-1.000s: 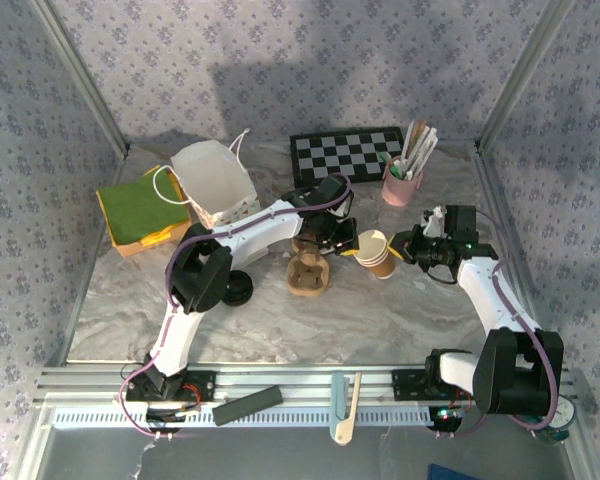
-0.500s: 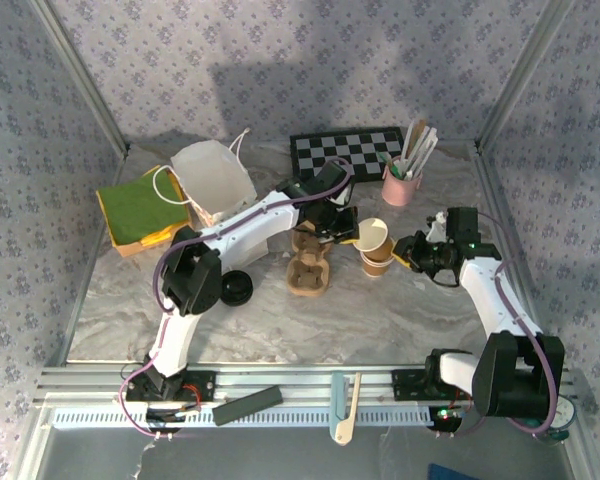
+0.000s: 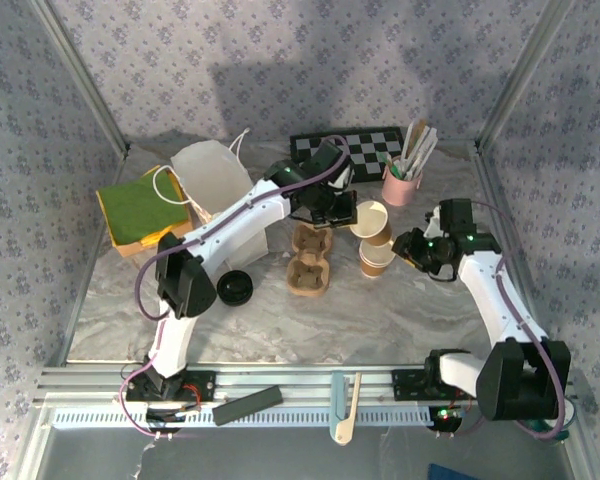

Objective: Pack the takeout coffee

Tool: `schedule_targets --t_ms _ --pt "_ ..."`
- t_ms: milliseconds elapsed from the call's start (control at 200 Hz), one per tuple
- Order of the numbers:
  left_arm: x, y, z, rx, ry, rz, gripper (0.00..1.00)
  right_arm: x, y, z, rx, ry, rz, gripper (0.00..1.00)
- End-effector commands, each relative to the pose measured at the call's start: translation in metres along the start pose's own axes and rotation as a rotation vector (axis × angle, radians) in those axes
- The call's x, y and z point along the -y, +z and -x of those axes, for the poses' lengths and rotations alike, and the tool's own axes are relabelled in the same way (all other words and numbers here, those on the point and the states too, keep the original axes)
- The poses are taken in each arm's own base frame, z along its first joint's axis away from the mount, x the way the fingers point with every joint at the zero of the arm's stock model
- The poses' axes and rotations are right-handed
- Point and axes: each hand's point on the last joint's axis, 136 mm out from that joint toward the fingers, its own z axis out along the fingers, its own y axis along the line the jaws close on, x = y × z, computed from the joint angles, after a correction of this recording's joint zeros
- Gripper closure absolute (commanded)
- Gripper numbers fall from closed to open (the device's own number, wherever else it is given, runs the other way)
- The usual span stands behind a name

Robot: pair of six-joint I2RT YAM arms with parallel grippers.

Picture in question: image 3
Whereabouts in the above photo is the black flat bar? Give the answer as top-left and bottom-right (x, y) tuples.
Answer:
(212, 384), (284, 427)

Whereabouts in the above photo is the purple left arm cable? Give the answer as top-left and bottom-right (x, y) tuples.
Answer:
(118, 134), (354, 441)

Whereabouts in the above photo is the aluminium frame rail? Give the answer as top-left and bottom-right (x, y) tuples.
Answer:
(37, 367), (481, 404)

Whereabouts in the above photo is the green stirrer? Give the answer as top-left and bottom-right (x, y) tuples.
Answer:
(385, 152), (407, 180)

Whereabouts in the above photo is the brown cardboard napkin box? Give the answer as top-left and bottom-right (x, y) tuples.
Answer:
(97, 189), (197, 259)

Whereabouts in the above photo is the pink holder cup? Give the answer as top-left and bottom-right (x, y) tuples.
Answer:
(382, 159), (424, 207)

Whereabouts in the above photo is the light blue clamp bracket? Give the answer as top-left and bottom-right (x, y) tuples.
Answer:
(329, 372), (352, 441)

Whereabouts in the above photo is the white wrapped straw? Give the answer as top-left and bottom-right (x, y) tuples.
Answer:
(414, 127), (440, 177)
(409, 127), (434, 174)

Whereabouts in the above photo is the small circuit board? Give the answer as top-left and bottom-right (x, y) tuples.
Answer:
(144, 405), (201, 434)
(429, 405), (465, 433)

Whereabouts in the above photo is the blue flat object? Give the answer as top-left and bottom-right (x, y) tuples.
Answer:
(427, 463), (476, 480)

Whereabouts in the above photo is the wooden stirrer stick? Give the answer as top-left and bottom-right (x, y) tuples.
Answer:
(413, 118), (429, 156)
(402, 119), (417, 164)

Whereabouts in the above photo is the white printed paper bag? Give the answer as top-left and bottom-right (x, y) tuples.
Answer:
(152, 127), (271, 271)

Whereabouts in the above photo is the pulp cardboard cup carrier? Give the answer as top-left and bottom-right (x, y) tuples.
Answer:
(286, 222), (334, 298)

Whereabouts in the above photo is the wooden spoon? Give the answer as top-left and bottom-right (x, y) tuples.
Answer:
(332, 372), (363, 446)

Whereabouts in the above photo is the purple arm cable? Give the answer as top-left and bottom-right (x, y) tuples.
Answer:
(449, 199), (569, 444)
(118, 134), (354, 441)

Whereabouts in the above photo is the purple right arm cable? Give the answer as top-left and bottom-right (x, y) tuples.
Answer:
(449, 199), (569, 444)

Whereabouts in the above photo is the aluminium frame post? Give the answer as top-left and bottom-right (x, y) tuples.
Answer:
(29, 0), (132, 157)
(473, 0), (577, 154)

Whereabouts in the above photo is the white slotted cable duct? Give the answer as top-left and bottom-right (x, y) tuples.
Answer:
(52, 405), (431, 429)

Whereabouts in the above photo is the black grey checkerboard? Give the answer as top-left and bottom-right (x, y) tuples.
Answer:
(289, 126), (406, 185)

